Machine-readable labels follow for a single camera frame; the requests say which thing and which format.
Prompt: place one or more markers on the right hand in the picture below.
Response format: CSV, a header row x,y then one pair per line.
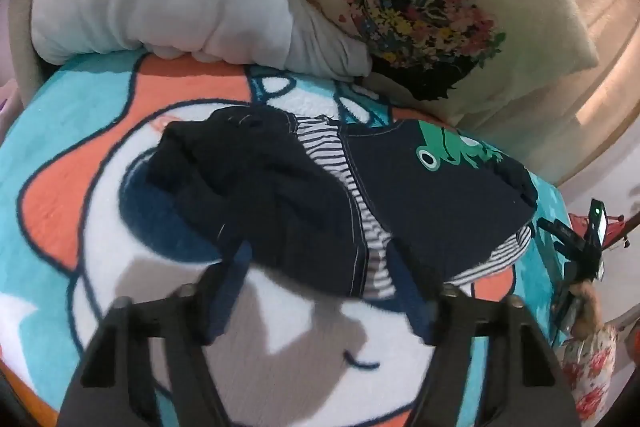
x,y
589,316

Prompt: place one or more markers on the cartoon fleece blanket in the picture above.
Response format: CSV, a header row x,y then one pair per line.
x,y
82,225

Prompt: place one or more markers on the floral sleeve forearm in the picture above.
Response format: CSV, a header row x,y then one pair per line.
x,y
588,366

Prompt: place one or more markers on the navy striped dinosaur pants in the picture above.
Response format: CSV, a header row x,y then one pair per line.
x,y
326,203

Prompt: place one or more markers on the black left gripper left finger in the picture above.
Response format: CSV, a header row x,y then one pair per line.
x,y
114,383

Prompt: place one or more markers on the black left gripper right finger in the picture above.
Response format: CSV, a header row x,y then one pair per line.
x,y
493,348

